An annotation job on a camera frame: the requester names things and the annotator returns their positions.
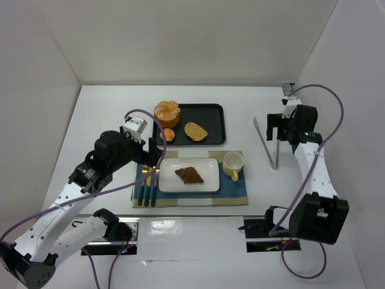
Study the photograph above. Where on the tan bread slice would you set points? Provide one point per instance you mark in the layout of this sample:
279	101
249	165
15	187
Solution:
195	132

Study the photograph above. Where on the gold knife green handle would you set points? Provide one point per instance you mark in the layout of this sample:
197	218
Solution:
148	188

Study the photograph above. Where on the yellow mug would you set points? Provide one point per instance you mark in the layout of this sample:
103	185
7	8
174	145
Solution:
232	165

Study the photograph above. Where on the white rectangular plate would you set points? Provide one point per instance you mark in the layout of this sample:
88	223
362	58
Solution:
206	168

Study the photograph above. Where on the aluminium frame rail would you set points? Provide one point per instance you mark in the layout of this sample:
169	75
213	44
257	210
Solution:
287	88

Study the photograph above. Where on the brown chocolate croissant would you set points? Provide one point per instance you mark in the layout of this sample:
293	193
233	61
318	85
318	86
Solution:
189	175

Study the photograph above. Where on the black rectangular tray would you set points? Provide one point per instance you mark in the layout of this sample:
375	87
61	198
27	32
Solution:
209	116

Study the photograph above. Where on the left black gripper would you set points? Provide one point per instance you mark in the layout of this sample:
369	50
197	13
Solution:
151	151

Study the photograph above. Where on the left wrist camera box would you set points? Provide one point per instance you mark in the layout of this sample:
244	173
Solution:
134	125

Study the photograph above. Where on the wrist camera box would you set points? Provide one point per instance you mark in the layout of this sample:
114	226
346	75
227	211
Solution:
289	106
134	125

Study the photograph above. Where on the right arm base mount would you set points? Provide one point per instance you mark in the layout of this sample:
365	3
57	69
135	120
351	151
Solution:
256	230

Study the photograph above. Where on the metal serving tongs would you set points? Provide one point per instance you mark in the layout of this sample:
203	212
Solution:
273	163

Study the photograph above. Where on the small round bun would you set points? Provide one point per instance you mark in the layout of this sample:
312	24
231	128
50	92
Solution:
168	133

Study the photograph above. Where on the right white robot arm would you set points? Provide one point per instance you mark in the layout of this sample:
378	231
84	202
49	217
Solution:
318	213

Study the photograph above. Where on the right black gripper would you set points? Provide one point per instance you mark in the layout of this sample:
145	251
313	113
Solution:
275	120

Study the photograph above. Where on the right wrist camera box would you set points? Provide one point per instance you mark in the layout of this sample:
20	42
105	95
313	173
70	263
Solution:
289	106

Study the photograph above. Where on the peeled orange mandarin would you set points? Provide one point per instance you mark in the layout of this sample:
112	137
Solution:
167	113

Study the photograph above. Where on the blue beige placemat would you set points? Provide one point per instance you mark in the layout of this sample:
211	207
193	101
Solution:
230	193

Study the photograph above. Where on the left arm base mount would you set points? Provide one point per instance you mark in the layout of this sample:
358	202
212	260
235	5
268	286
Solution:
120	235

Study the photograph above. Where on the gold spoon green handle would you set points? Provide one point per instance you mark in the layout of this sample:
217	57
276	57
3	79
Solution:
154	190

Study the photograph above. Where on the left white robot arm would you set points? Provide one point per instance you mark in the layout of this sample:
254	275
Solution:
34	257

